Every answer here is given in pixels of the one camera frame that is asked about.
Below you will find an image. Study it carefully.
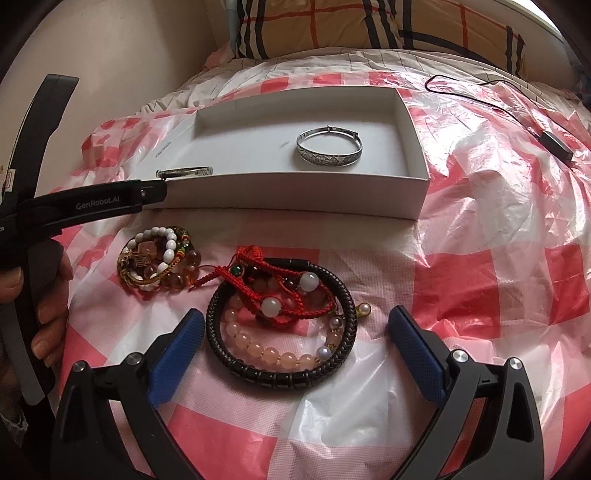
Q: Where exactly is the pink bead bracelet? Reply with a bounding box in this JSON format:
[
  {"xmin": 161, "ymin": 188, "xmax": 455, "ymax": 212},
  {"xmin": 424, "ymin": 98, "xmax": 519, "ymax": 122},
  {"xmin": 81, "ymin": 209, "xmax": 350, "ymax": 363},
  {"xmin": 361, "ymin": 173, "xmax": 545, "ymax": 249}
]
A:
[{"xmin": 222, "ymin": 271, "xmax": 373, "ymax": 370}]

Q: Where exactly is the plain silver bangle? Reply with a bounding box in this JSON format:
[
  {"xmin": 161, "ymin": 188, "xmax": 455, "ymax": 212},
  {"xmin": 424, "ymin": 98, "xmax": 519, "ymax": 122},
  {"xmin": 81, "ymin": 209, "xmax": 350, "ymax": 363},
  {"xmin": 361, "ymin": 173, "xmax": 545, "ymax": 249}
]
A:
[{"xmin": 155, "ymin": 166, "xmax": 213, "ymax": 180}]

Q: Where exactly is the white bead bracelet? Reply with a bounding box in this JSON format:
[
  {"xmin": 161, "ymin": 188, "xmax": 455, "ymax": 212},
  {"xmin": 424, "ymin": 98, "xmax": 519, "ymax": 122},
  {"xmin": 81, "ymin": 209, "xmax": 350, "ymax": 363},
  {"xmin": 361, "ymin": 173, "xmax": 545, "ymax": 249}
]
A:
[{"xmin": 122, "ymin": 225, "xmax": 178, "ymax": 292}]

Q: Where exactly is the red cord bracelet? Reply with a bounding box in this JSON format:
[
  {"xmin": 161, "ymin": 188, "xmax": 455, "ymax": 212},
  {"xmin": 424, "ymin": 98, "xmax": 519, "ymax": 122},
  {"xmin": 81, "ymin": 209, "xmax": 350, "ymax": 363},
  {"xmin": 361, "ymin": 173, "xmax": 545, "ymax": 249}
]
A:
[{"xmin": 189, "ymin": 244, "xmax": 339, "ymax": 328}]

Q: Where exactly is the engraved silver bangle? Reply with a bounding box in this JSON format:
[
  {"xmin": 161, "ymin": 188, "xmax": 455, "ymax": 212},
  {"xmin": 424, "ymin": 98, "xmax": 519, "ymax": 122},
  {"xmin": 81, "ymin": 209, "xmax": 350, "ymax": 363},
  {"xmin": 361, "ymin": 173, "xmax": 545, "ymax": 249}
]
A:
[{"xmin": 295, "ymin": 125, "xmax": 363, "ymax": 168}]

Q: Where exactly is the person left hand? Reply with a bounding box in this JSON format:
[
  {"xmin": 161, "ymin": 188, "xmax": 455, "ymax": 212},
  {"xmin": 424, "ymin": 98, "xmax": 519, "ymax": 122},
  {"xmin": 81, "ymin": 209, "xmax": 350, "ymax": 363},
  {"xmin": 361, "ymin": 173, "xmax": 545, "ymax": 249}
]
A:
[{"xmin": 1, "ymin": 253, "xmax": 73, "ymax": 367}]

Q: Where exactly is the white headboard panel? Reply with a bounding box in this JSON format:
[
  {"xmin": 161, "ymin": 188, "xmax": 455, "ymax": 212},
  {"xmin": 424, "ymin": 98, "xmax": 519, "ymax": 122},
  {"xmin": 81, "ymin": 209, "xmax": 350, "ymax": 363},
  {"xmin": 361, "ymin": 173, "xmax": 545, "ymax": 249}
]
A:
[{"xmin": 1, "ymin": 1, "xmax": 216, "ymax": 195}]

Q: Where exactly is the red white checkered plastic sheet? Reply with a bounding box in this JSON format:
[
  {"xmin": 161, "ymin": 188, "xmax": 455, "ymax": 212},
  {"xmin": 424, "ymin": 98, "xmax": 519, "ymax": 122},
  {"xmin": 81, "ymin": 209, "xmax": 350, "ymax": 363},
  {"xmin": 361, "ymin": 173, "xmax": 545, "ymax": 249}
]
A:
[{"xmin": 61, "ymin": 76, "xmax": 590, "ymax": 479}]

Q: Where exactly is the white striped bed sheet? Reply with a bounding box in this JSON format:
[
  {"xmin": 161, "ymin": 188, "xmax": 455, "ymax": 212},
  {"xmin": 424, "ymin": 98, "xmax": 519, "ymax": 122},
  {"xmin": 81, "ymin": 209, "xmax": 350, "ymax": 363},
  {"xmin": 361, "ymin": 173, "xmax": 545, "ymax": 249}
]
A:
[{"xmin": 139, "ymin": 48, "xmax": 579, "ymax": 114}]

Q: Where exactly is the left plaid pillow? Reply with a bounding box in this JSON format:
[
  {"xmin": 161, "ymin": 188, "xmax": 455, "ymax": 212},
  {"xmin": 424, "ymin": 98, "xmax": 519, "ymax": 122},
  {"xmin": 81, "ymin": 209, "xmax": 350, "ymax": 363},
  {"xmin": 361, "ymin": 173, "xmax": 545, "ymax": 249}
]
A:
[{"xmin": 226, "ymin": 1, "xmax": 400, "ymax": 60}]

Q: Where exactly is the plaid pillow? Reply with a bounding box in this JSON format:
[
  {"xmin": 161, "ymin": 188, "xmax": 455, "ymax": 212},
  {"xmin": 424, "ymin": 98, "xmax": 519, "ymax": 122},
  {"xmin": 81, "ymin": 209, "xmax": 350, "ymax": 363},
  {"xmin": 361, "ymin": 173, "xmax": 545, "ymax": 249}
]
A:
[
  {"xmin": 226, "ymin": 1, "xmax": 400, "ymax": 60},
  {"xmin": 376, "ymin": 1, "xmax": 527, "ymax": 78}
]

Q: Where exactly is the white shallow cardboard box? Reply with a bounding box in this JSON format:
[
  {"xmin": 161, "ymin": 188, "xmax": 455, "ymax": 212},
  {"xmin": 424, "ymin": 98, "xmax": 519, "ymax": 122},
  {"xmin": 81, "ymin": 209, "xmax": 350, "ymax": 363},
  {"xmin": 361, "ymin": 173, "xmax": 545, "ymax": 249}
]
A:
[{"xmin": 131, "ymin": 86, "xmax": 430, "ymax": 220}]

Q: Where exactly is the right plaid pillow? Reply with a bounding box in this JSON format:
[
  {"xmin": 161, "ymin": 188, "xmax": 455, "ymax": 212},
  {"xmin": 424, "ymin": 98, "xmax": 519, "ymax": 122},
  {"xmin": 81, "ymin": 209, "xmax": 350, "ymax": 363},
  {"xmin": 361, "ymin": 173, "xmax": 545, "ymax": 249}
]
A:
[{"xmin": 376, "ymin": 1, "xmax": 527, "ymax": 78}]

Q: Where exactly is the black cable with adapter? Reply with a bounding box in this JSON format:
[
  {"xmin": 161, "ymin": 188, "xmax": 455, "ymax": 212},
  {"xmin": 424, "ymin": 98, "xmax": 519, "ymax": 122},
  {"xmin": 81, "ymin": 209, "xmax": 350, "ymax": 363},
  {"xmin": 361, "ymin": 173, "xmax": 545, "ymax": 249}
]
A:
[{"xmin": 424, "ymin": 73, "xmax": 578, "ymax": 163}]

